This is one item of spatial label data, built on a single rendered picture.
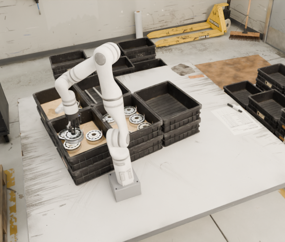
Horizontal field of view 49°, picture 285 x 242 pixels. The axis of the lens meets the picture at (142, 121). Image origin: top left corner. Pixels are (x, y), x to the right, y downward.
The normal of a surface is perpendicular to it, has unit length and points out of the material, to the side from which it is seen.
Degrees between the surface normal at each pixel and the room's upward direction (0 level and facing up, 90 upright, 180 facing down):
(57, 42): 90
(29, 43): 90
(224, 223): 0
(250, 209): 0
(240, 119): 0
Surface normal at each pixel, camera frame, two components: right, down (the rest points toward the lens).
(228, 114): -0.06, -0.80
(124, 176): 0.36, 0.49
